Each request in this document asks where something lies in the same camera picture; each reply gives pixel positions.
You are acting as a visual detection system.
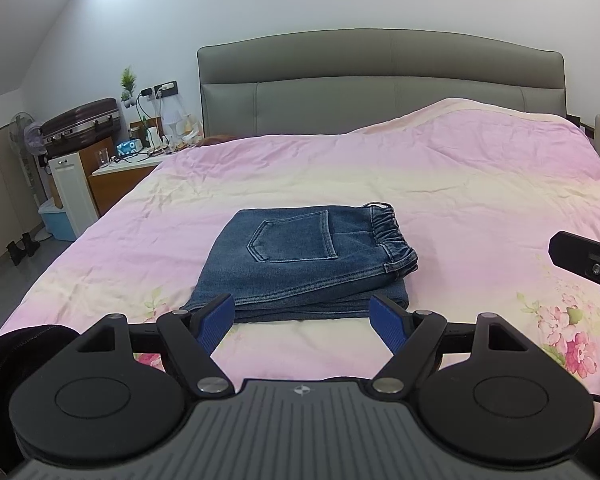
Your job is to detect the beige built-in cabinet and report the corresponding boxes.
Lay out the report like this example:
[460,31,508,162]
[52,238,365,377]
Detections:
[0,124,42,277]

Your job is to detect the blue denim pants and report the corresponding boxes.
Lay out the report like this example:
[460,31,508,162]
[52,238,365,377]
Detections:
[180,202,420,324]

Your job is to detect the pink floral blanket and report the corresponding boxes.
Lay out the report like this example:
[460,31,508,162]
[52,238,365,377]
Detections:
[0,97,600,403]

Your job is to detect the light blue plastic bin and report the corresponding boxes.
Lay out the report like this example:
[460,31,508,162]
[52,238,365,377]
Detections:
[38,200,77,242]

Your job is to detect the small green potted plant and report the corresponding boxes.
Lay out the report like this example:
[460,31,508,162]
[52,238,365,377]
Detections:
[119,65,138,109]

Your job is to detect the white cabinet panel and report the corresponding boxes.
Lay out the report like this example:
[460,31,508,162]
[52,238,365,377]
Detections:
[47,152,101,242]

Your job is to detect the grey upholstered headboard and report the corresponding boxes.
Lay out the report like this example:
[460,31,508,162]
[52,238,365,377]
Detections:
[196,28,567,139]

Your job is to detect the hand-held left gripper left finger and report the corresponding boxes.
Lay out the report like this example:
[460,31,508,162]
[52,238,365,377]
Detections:
[75,292,237,395]

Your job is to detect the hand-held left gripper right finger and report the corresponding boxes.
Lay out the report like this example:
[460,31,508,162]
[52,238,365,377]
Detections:
[369,294,529,394]

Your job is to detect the black wall power outlet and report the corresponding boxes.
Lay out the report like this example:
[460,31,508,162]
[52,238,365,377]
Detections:
[140,81,179,100]

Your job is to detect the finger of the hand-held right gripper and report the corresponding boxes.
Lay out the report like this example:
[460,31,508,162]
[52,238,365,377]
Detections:
[548,230,600,329]

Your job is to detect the wooden nightstand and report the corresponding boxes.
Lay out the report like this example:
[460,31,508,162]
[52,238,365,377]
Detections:
[87,149,178,219]

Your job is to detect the white standing fan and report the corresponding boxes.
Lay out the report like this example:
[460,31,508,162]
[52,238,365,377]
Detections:
[8,111,54,242]

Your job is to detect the black velvet cloth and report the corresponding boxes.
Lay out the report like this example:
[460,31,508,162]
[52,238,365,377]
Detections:
[0,325,82,477]

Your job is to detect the dark brown suitcase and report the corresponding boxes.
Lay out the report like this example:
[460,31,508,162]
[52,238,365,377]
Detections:
[39,97,119,159]

